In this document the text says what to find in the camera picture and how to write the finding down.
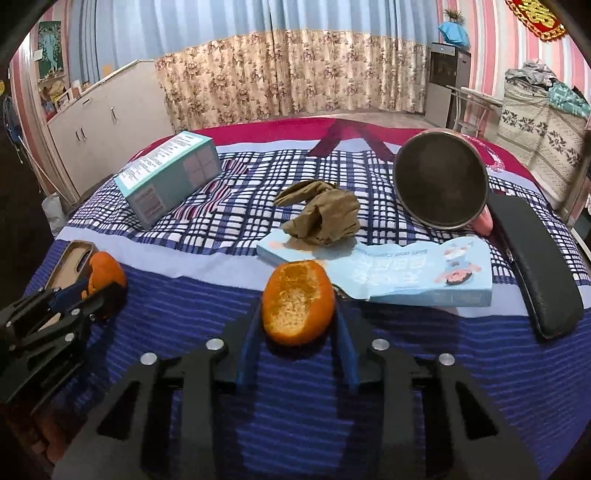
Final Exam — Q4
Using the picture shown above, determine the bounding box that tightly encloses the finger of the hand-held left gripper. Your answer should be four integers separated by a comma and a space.
0, 282, 129, 409
0, 285, 89, 334

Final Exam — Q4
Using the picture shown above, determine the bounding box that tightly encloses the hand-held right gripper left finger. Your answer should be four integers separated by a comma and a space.
51, 300, 265, 480

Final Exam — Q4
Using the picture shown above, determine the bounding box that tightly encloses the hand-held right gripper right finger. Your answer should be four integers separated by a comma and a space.
330, 300, 542, 480

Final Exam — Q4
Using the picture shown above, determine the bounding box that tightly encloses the small orange peel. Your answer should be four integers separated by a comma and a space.
87, 251, 127, 297

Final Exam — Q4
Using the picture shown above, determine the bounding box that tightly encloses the large orange peel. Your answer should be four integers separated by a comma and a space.
262, 260, 336, 347

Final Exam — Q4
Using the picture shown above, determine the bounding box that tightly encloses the white plastic bag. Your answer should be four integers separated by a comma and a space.
41, 191, 70, 232

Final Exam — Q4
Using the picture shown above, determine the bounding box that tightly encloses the flat light blue box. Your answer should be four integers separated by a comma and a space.
256, 230, 494, 308

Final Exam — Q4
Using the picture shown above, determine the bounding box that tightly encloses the brown stocking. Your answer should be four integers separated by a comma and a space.
274, 181, 362, 246

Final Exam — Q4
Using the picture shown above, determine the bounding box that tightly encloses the teal cardboard box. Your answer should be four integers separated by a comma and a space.
114, 130, 223, 230

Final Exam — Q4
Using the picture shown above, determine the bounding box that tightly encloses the white cabinet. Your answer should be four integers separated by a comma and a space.
46, 59, 176, 200

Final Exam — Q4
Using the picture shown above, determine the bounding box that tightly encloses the pink mug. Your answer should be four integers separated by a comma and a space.
393, 129, 497, 237

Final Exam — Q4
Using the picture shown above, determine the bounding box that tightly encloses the black leather case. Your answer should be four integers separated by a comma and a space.
487, 194, 585, 340

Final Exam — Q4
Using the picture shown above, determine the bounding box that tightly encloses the blue floral curtain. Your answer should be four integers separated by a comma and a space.
69, 0, 439, 134

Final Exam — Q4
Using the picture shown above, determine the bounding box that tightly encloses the grey water dispenser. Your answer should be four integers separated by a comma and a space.
425, 42, 472, 129

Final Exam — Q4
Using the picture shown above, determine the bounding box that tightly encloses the cloth covered cabinet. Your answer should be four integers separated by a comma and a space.
496, 78, 591, 214

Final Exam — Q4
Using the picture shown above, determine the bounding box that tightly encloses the pile of folded clothes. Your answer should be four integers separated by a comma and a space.
504, 61, 591, 118

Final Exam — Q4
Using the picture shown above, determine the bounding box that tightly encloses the green wall picture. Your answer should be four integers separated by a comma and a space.
38, 21, 64, 83

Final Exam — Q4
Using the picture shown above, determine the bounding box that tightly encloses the red gold wall ornament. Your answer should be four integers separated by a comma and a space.
504, 0, 568, 42

